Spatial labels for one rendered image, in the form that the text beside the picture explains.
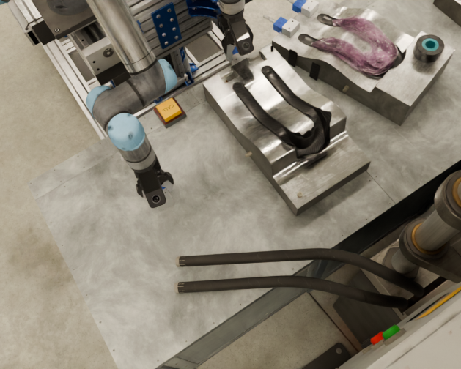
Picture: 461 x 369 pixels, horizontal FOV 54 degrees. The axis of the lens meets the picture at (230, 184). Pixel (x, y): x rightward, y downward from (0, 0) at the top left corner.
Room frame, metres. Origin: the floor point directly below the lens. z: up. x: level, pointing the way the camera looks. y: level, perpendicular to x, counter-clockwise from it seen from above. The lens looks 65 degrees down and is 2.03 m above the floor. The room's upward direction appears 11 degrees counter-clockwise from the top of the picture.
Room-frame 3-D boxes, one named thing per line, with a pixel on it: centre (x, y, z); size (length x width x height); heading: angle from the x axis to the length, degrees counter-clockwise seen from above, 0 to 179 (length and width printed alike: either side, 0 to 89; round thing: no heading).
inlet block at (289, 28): (1.09, -0.27, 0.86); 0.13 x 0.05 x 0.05; 40
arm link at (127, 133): (0.58, 0.21, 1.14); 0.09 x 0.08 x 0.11; 27
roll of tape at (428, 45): (0.82, -0.66, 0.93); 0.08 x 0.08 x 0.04
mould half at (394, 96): (0.92, -0.49, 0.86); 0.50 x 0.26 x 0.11; 40
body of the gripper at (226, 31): (1.02, -0.11, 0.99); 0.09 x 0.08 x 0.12; 14
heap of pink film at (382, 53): (0.92, -0.48, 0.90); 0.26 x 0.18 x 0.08; 40
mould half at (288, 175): (0.71, -0.19, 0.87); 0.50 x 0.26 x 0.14; 23
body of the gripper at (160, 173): (0.58, 0.21, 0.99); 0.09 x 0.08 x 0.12; 13
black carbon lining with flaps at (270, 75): (0.73, -0.20, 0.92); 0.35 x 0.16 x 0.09; 23
